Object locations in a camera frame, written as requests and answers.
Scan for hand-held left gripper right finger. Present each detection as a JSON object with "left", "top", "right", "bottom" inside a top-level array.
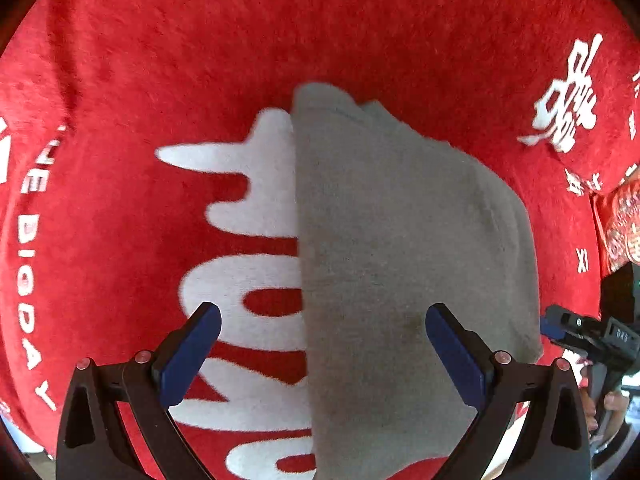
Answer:
[{"left": 423, "top": 303, "right": 592, "bottom": 480}]

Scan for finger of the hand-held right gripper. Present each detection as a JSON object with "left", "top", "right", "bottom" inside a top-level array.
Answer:
[{"left": 539, "top": 304, "right": 603, "bottom": 361}]

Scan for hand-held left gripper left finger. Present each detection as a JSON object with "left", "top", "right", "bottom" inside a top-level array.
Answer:
[{"left": 56, "top": 301, "right": 223, "bottom": 480}]

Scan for grey knit sweater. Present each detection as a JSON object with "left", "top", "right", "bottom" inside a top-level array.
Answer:
[{"left": 290, "top": 81, "right": 545, "bottom": 480}]

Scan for person's right hand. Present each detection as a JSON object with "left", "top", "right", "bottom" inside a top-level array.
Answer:
[{"left": 580, "top": 387, "right": 632, "bottom": 435}]

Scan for red printed blanket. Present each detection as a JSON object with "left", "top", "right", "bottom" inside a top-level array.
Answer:
[{"left": 0, "top": 0, "right": 640, "bottom": 480}]

